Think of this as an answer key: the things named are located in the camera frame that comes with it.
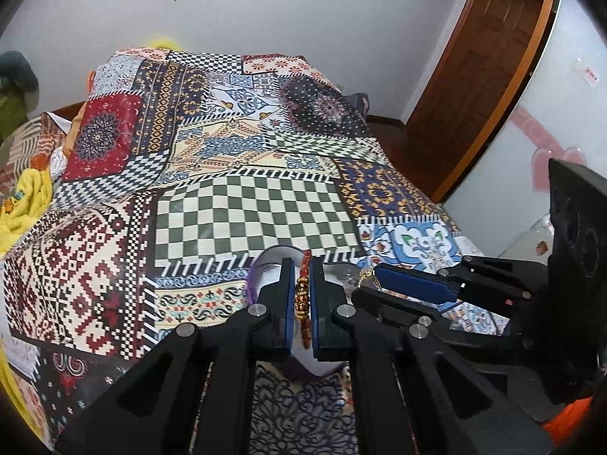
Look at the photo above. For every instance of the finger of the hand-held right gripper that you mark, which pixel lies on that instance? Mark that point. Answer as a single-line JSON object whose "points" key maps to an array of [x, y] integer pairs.
{"points": [[389, 305], [412, 284]]}

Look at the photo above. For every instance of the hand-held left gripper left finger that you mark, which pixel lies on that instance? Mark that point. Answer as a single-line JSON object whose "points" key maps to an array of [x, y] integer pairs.
{"points": [[287, 303]]}

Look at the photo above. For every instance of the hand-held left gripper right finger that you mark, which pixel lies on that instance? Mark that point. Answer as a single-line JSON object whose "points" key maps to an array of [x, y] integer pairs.
{"points": [[316, 303]]}

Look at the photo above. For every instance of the purple heart-shaped tin box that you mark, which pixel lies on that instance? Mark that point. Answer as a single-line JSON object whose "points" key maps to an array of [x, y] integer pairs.
{"points": [[268, 268]]}

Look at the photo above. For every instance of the person's right forearm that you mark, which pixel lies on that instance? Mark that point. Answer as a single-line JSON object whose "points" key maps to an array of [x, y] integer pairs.
{"points": [[574, 429]]}

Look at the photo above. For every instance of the clear plastic bag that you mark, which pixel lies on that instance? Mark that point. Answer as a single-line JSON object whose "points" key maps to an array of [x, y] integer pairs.
{"points": [[529, 241]]}

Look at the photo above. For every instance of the patchwork printed blanket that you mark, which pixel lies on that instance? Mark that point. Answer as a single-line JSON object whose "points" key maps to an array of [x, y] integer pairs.
{"points": [[237, 189]]}

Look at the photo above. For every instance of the grey backpack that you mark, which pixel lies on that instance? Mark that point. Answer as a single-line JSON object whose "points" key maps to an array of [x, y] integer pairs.
{"points": [[356, 103]]}

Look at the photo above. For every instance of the wooden wardrobe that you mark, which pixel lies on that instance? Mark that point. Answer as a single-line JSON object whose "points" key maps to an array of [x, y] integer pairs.
{"points": [[545, 104]]}

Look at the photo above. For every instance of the brown wooden door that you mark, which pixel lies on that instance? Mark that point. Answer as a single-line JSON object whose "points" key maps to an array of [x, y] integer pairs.
{"points": [[474, 80]]}

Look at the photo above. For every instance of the red and white sticker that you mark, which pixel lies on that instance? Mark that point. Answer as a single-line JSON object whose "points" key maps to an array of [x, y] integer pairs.
{"points": [[585, 72]]}

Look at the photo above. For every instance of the yellow cloth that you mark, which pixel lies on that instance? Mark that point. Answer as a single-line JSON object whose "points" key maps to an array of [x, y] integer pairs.
{"points": [[26, 199]]}

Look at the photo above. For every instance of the yellow round object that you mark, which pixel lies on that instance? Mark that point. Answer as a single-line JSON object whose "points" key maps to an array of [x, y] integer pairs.
{"points": [[161, 42]]}

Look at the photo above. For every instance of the orange striped blanket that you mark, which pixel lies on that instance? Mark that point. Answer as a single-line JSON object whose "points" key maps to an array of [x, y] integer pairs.
{"points": [[35, 144]]}

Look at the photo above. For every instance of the green cloth covered stand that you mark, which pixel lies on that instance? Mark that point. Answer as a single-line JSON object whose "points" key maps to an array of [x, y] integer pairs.
{"points": [[12, 116]]}

